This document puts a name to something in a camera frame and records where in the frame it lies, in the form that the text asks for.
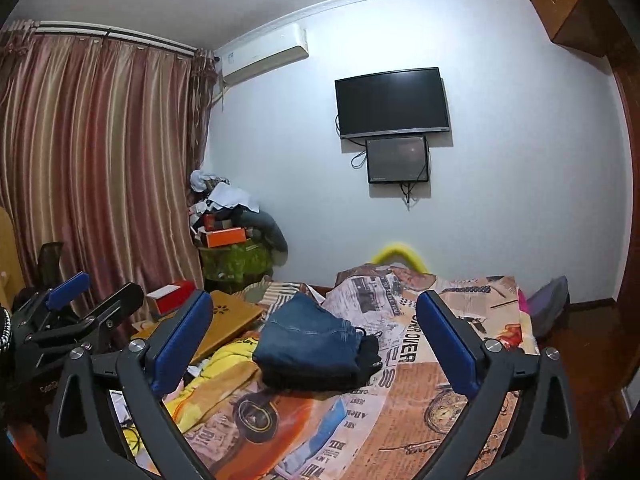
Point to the light wooden board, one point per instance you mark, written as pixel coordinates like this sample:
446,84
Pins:
5,260

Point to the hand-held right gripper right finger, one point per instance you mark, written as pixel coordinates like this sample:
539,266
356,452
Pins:
445,340

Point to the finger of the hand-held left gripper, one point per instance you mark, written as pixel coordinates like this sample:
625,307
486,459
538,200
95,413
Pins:
67,290
117,305

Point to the black mesh chair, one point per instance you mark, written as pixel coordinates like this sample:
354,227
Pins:
51,260

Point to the magenta cloth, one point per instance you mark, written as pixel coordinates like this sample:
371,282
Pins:
523,305

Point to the yellow foam tube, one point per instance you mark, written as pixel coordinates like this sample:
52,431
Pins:
397,251

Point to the grey purple backpack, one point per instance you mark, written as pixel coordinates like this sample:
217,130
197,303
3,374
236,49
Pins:
550,302

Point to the yellow blanket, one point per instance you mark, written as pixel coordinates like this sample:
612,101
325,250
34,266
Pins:
220,360

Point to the white cloth pile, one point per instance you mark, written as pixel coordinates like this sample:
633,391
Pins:
225,195

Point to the striped brown curtain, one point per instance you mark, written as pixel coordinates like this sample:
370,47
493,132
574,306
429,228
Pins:
100,160

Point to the wooden wardrobe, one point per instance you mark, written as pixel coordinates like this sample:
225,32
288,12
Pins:
570,0

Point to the brown cardboard box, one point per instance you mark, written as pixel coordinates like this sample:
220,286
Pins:
235,312

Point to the blue denim jacket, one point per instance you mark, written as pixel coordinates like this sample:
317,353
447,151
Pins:
305,335

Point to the orange box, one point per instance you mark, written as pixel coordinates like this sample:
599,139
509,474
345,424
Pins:
225,237

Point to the white air conditioner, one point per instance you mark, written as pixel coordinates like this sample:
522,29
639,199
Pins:
260,57

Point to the red white box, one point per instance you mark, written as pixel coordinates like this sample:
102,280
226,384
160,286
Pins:
172,301

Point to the dark grey cloth bundle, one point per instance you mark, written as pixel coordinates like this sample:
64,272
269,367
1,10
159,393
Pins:
267,232

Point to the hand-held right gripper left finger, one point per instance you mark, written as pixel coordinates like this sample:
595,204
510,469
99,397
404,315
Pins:
180,340

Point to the curtain rail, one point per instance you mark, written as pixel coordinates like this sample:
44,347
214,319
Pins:
125,37

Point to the newspaper print bed sheet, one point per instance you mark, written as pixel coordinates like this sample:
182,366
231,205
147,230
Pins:
400,410

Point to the black wall television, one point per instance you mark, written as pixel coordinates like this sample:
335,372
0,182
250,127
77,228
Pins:
390,102

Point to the small black monitor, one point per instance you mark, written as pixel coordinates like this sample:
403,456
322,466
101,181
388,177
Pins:
397,160

